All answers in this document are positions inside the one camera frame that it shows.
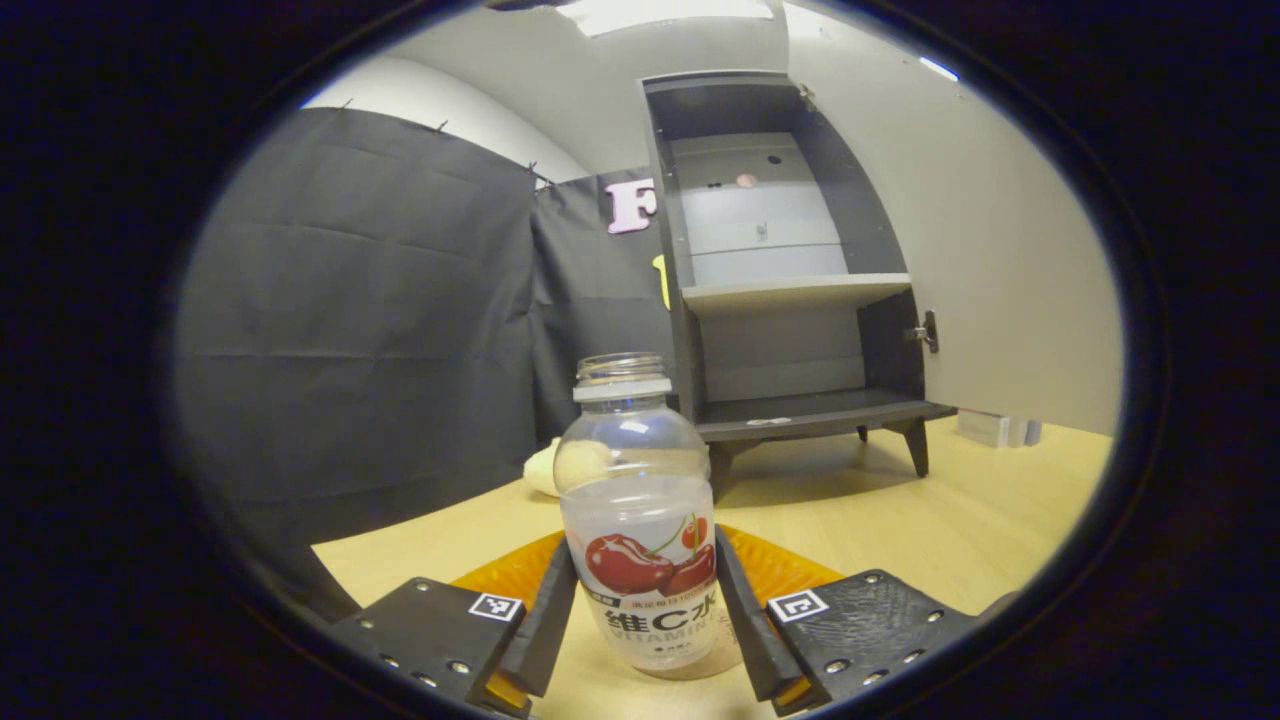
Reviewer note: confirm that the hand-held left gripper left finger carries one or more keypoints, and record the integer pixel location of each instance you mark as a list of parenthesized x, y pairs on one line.
[(550, 630)]

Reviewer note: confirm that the ceiling light panel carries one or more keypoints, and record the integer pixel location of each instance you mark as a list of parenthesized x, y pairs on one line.
[(660, 12)]

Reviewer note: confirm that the dark grey cabinet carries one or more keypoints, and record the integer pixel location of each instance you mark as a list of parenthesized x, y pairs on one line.
[(680, 300)]

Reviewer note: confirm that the beige cabinet door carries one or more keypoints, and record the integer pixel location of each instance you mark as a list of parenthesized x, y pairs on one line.
[(1000, 250)]

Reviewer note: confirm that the clear bottle red label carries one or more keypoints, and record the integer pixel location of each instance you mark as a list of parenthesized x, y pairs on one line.
[(635, 480)]

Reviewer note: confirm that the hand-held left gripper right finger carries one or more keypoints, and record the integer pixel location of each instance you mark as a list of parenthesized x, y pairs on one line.
[(748, 630)]

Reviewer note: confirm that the black backdrop cloth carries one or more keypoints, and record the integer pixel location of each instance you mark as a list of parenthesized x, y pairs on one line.
[(350, 350)]

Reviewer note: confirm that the pale yellow soft toy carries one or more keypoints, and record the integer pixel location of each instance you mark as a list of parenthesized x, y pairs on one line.
[(542, 470)]

